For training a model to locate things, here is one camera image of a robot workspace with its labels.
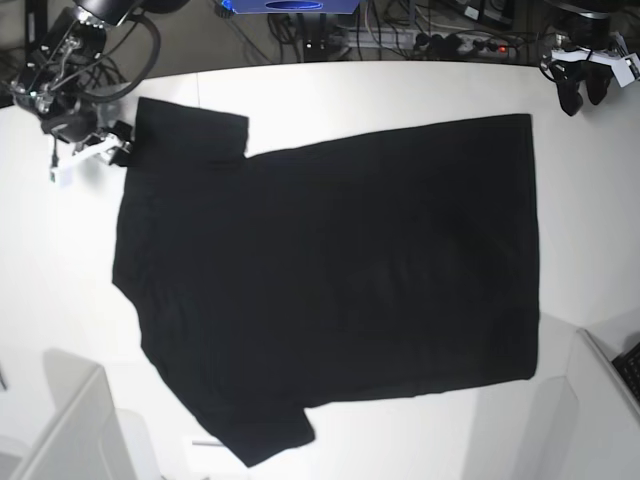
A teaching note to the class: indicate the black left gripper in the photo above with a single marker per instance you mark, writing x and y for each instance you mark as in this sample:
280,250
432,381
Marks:
568,76

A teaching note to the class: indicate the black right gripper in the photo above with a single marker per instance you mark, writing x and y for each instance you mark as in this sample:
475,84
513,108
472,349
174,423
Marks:
77,126

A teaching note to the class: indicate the black T-shirt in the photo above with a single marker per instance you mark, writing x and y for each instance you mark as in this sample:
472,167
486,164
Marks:
392,264

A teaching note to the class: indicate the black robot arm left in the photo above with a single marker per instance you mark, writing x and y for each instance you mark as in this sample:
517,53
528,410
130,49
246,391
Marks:
582,30

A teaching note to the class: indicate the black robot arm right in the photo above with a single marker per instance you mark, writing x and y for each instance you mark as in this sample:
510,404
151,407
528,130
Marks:
50,85

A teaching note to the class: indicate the blue box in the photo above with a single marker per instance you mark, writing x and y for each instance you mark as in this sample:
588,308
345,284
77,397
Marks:
246,7

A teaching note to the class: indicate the black keyboard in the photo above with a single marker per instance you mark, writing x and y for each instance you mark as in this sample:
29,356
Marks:
627,366

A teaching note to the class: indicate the white partition panel left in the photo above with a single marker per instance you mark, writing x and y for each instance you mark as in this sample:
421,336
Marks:
84,439

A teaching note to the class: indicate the white partition panel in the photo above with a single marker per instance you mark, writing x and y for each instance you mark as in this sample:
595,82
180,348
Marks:
84,439
583,424

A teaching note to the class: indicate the white partition panel right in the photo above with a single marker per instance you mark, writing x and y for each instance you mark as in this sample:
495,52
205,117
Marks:
583,424

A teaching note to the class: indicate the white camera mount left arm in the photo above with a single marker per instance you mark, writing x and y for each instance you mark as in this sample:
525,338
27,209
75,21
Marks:
624,65

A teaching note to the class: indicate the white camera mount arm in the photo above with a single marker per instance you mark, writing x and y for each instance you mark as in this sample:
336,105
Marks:
624,65
66,158

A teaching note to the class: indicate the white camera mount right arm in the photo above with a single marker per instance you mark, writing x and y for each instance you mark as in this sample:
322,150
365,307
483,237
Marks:
66,158

